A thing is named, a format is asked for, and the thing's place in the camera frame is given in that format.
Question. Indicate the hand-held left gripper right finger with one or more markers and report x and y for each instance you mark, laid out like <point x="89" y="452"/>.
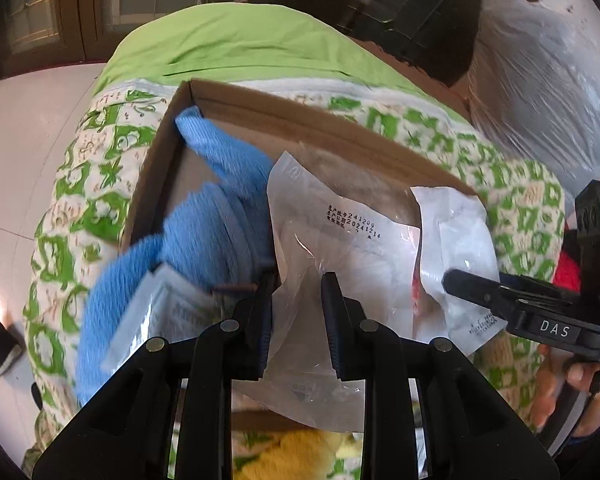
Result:
<point x="332" y="330"/>

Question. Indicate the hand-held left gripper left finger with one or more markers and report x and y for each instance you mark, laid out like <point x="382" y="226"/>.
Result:
<point x="261" y="330"/>

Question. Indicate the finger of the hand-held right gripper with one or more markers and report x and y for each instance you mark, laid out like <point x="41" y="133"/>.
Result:
<point x="480" y="290"/>

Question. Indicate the white plastic packet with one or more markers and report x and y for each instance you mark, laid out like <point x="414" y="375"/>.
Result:
<point x="460" y="240"/>

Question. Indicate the small white printed packet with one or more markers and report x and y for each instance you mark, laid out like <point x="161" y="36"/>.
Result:
<point x="180" y="305"/>

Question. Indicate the clear packet with white mask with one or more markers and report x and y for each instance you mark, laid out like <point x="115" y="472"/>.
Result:
<point x="305" y="220"/>

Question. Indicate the cardboard box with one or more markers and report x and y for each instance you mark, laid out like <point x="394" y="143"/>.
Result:
<point x="240" y="110"/>

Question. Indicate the person's right hand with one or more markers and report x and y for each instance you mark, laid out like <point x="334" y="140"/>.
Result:
<point x="550" y="390"/>

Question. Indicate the red cloth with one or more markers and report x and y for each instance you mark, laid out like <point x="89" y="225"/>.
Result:
<point x="565" y="272"/>

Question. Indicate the blue towel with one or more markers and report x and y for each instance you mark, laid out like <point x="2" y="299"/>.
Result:
<point x="200" y="220"/>

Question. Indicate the yellow cloth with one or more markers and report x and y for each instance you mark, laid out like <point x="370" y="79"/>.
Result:
<point x="290" y="455"/>

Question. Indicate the plastic-wrapped grey bundle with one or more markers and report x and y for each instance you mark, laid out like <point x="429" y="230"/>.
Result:
<point x="540" y="85"/>

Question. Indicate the green patterned blanket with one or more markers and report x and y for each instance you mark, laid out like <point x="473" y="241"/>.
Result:
<point x="70" y="200"/>

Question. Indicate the plain green sheet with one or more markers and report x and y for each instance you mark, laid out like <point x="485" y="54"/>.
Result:
<point x="255" y="35"/>

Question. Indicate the dark wooden cabinet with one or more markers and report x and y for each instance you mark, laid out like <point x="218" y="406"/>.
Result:
<point x="40" y="10"/>

